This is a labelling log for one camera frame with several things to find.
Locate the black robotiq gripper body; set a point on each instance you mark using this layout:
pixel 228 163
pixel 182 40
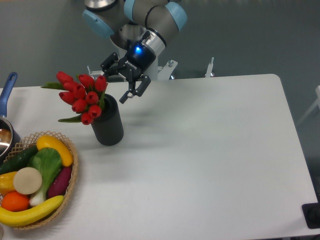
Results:
pixel 142 56

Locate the yellow banana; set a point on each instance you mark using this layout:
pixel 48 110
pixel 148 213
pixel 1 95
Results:
pixel 32 215

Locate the black device at edge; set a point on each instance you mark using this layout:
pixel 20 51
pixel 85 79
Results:
pixel 311 212

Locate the woven wicker basket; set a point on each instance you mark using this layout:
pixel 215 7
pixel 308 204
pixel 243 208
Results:
pixel 29 141

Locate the beige round disc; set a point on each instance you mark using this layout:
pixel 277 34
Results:
pixel 27 180

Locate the dark grey ribbed vase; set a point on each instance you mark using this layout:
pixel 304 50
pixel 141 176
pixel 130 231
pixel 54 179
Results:
pixel 108 127

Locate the white table leg bracket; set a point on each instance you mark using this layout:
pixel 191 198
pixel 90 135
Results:
pixel 210 69

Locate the white chair frame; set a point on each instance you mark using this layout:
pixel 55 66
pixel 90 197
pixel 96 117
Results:
pixel 312 107

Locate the red tulip bouquet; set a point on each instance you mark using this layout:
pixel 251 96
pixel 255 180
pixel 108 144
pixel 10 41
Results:
pixel 85 96

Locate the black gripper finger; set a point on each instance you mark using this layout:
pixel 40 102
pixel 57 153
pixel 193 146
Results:
pixel 136 87
pixel 111 66

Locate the green bok choy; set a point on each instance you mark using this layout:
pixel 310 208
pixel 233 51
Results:
pixel 48 162

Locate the green cucumber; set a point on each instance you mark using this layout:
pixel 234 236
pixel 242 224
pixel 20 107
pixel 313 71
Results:
pixel 18 161

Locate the orange fruit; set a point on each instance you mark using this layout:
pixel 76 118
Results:
pixel 15 202

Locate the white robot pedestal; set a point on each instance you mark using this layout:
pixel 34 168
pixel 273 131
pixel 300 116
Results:
pixel 160 70

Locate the purple eggplant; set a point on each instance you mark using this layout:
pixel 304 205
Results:
pixel 60 183

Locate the blue handled saucepan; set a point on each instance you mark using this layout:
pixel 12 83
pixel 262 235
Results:
pixel 8 136

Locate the yellow bell pepper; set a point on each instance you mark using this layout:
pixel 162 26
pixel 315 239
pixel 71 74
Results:
pixel 6 183

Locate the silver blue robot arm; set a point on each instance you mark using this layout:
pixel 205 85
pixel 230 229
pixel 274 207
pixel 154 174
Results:
pixel 163 15

